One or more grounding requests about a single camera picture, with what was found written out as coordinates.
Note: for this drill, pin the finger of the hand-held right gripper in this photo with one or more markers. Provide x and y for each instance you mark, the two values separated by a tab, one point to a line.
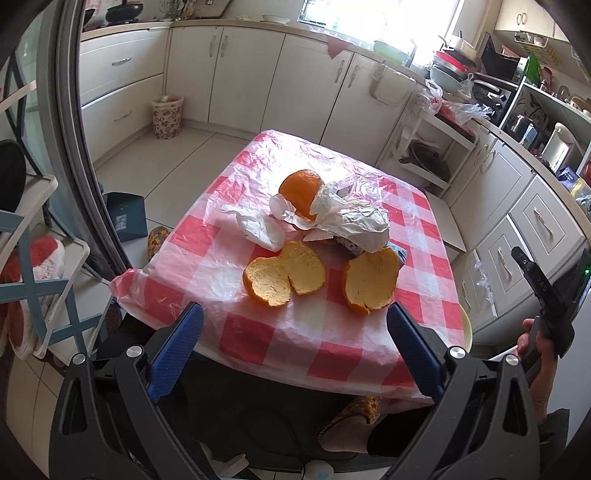
538	281

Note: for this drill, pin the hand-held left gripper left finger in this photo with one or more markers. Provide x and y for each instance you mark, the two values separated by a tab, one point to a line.
178	350

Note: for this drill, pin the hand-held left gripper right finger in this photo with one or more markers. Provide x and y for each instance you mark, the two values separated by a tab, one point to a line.
413	350

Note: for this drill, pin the large two-lobed orange peel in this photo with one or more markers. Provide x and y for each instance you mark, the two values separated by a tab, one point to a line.
277	281

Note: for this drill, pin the white tissue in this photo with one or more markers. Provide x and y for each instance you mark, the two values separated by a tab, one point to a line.
261	230

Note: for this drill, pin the person's right forearm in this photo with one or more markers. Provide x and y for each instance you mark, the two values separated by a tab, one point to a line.
554	434

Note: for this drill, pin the floral trash bin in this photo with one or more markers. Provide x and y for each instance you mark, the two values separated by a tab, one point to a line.
167	115

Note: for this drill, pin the person's right hand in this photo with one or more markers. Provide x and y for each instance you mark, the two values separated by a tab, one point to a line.
547	383

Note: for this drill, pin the pale round table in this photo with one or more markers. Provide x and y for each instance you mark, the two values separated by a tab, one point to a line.
467	330

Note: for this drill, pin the cupped orange peel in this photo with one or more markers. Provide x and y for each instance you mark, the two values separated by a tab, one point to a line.
369	284

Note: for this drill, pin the person's leg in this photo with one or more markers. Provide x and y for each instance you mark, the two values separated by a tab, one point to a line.
401	434

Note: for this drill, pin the pink white checkered plastic tablecloth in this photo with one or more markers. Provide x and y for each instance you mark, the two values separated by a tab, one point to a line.
323	332

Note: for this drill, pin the white wooden board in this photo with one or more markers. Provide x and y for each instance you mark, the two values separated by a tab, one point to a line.
445	221

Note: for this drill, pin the crumpled silver foil bag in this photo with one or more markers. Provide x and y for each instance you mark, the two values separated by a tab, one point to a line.
360	224

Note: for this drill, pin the white shelf rack blue cross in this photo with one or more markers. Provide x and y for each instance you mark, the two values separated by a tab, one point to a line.
51	295

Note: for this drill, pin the blue box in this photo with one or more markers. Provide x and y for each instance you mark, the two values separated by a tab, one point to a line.
124	217

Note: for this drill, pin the silver kettle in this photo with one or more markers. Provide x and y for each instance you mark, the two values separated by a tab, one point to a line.
521	129

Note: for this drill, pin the red white fluffy slippers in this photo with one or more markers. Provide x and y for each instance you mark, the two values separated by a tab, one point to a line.
41	263

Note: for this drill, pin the clear plastic bag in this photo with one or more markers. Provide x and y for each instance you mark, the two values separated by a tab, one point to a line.
461	110

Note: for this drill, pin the white storage rack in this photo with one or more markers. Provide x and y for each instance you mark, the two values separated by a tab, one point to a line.
415	134

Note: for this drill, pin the orange fruit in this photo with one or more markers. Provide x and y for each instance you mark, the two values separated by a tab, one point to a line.
300	191

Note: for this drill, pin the black microwave oven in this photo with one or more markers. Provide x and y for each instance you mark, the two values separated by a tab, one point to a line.
501	60

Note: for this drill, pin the stack of pots and basins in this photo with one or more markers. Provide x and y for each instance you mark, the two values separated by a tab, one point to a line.
450	69

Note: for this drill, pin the green basin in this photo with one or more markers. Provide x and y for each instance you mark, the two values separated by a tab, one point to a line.
392	51

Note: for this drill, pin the pink hanging cloth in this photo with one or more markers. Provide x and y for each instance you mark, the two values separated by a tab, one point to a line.
339	46

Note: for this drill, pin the window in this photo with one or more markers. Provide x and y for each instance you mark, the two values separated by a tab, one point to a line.
369	18

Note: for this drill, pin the utensil holder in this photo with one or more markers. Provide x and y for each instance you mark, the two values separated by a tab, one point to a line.
173	9

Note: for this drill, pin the black wok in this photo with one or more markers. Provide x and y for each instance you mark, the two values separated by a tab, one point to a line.
89	14
124	11

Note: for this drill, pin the white bowl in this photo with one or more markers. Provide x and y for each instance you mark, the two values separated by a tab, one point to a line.
275	19

